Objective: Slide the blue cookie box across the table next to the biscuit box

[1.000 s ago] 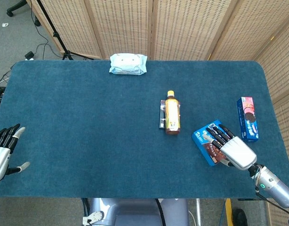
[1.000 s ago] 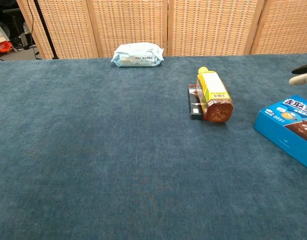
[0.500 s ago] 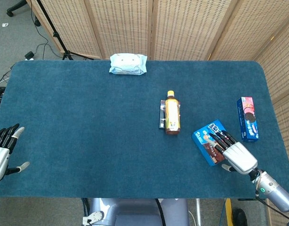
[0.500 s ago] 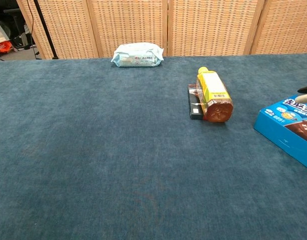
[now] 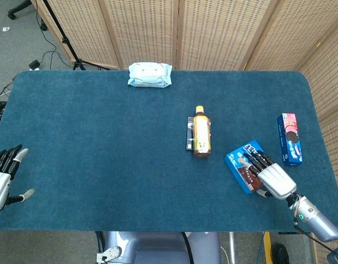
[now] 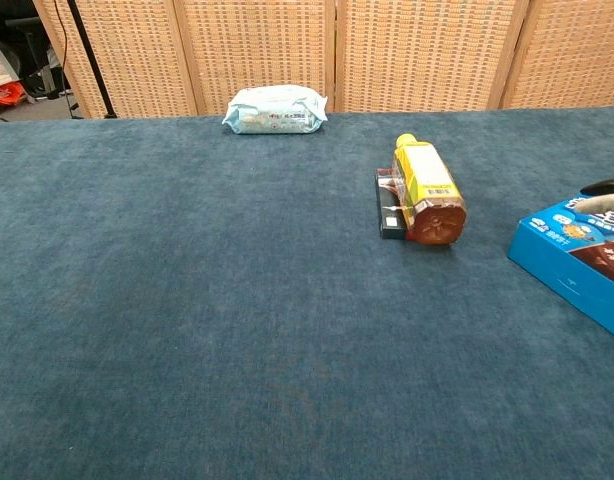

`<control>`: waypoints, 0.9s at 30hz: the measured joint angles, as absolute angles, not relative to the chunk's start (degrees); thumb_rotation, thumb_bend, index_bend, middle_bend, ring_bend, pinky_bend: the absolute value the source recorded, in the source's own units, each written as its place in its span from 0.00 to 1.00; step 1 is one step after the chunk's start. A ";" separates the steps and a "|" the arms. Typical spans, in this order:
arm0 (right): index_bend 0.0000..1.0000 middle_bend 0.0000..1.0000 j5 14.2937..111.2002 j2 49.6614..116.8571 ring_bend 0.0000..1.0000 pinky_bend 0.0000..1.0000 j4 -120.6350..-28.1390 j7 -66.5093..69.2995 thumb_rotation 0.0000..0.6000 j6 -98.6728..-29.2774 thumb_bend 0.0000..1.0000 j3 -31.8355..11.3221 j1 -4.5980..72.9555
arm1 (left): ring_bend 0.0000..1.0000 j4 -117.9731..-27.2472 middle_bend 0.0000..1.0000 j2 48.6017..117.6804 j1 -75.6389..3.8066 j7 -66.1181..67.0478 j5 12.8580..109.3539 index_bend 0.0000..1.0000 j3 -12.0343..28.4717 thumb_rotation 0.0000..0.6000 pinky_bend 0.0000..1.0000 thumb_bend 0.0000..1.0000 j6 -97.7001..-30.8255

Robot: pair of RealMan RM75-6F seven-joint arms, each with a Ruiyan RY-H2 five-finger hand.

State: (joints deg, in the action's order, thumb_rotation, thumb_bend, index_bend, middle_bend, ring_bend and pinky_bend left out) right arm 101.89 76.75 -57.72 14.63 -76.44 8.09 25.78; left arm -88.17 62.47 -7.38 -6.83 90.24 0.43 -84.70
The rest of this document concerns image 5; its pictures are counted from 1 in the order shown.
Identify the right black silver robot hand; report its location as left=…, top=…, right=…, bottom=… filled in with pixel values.
left=236, top=150, right=298, bottom=199

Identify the blue chocolate chip cookie box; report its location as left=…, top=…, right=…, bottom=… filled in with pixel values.
left=223, top=140, right=266, bottom=195

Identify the blue pink sandwich cookie box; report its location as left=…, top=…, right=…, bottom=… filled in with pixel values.
left=276, top=112, right=304, bottom=167

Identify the small dark packet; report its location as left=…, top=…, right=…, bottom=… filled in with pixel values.
left=184, top=116, right=212, bottom=151

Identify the black caster wheel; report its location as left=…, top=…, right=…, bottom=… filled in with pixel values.
left=272, top=243, right=290, bottom=264

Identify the silver table leg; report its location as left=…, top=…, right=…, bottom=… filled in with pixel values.
left=228, top=232, right=236, bottom=264

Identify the yellow capped tea bottle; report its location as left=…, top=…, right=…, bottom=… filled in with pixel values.
left=192, top=106, right=213, bottom=158

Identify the blue carpet table mat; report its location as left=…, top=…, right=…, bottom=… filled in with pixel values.
left=0, top=70, right=338, bottom=233

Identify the grey blue robot torso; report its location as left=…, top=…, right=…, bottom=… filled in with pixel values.
left=102, top=231, right=222, bottom=264

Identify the black tripod stand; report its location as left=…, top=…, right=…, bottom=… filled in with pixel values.
left=42, top=0, right=111, bottom=72

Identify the light blue wet wipes pack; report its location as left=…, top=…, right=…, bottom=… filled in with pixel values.
left=127, top=62, right=173, bottom=89

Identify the black office chair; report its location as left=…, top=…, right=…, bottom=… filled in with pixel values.
left=8, top=0, right=48, bottom=31

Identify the wicker folding screen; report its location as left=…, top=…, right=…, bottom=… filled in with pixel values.
left=31, top=0, right=338, bottom=264

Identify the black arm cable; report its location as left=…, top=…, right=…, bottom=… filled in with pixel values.
left=293, top=219, right=337, bottom=255

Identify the white metal bracket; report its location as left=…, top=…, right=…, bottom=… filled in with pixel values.
left=96, top=246, right=123, bottom=263

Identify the black floor cable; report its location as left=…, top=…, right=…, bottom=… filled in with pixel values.
left=35, top=0, right=73, bottom=69

